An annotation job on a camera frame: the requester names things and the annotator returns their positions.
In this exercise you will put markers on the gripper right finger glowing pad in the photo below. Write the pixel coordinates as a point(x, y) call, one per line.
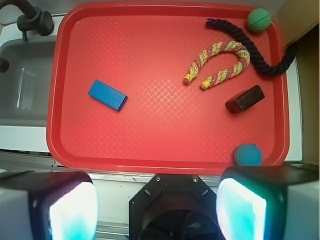
point(269, 202)

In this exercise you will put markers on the black toy faucet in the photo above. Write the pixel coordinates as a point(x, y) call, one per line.
point(33, 18)

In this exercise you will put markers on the black faucet knob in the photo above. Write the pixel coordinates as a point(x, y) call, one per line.
point(4, 65)

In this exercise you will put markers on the black rectangular box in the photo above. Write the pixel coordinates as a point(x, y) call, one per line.
point(245, 99)

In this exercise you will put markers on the grey toy sink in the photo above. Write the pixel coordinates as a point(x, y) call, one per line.
point(25, 86)

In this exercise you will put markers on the green ball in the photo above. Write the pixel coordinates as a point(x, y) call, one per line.
point(258, 20)

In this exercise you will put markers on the blue rectangular block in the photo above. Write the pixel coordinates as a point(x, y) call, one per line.
point(107, 95)

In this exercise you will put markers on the blue ball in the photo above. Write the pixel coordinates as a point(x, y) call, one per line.
point(248, 155)

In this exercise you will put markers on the red plastic tray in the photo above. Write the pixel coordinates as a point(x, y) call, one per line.
point(144, 50)

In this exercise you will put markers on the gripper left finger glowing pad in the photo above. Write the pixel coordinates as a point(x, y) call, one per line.
point(48, 206)

